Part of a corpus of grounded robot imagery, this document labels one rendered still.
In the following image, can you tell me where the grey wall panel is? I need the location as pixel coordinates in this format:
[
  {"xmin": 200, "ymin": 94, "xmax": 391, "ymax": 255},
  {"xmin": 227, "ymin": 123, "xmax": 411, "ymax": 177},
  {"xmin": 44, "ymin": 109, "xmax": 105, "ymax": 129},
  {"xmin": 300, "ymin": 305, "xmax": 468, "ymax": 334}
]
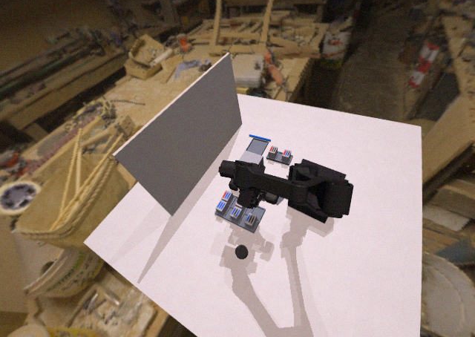
[{"xmin": 112, "ymin": 52, "xmax": 242, "ymax": 216}]

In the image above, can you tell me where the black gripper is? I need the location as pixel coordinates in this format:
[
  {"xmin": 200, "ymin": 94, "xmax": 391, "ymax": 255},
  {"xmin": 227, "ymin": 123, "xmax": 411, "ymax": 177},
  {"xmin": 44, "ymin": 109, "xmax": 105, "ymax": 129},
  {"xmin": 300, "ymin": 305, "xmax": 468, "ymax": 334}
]
[{"xmin": 229, "ymin": 178, "xmax": 279, "ymax": 205}]

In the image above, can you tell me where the dark grey round disc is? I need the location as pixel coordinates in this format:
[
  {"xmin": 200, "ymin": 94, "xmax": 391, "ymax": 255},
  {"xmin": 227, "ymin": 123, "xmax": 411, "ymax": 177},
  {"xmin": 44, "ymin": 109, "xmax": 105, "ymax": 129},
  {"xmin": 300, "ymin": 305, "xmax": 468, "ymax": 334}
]
[{"xmin": 235, "ymin": 245, "xmax": 248, "ymax": 260}]

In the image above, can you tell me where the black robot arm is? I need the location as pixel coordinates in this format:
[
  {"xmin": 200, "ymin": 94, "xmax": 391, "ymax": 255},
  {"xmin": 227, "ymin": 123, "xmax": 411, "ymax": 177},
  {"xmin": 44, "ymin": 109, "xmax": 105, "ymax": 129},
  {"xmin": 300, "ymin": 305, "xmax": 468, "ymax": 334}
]
[{"xmin": 218, "ymin": 160, "xmax": 354, "ymax": 218}]

